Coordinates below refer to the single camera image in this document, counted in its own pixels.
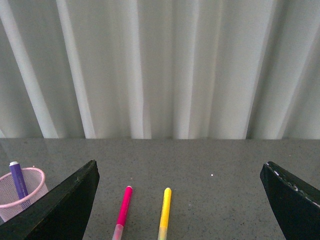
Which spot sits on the white pleated curtain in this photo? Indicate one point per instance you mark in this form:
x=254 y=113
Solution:
x=148 y=69

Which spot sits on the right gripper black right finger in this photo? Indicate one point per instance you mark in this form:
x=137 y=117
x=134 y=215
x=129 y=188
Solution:
x=294 y=202

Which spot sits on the pink highlighter pen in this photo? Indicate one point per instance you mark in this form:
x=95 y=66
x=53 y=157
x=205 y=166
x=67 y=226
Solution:
x=122 y=216

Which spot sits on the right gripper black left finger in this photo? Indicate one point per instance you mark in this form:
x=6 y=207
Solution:
x=62 y=214

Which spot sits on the pink mesh pen cup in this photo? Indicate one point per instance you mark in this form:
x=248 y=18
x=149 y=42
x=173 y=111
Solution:
x=10 y=203

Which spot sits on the yellow highlighter pen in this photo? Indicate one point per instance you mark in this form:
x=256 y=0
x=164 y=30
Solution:
x=165 y=214

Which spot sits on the purple highlighter pen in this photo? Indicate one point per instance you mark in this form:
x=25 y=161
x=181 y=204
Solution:
x=18 y=180

